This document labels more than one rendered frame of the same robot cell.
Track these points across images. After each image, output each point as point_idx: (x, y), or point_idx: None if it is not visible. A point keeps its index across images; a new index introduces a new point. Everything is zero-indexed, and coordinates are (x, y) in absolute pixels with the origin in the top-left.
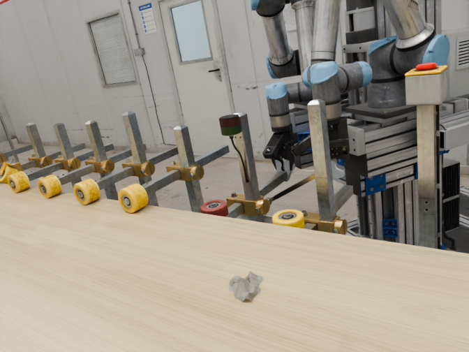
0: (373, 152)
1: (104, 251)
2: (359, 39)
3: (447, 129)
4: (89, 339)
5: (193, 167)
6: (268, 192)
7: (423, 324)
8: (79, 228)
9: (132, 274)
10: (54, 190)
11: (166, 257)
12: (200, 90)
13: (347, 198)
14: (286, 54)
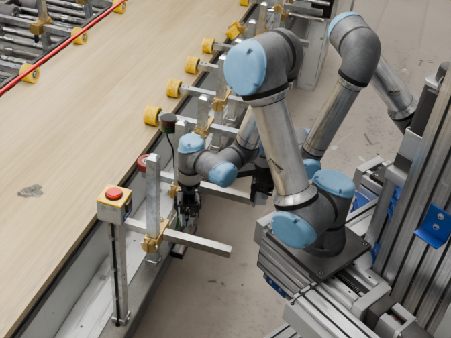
0: (266, 253)
1: (90, 127)
2: (394, 161)
3: (291, 304)
4: (3, 148)
5: (196, 130)
6: (213, 194)
7: None
8: (127, 105)
9: (58, 146)
10: (188, 70)
11: (74, 155)
12: None
13: (214, 253)
14: (394, 110)
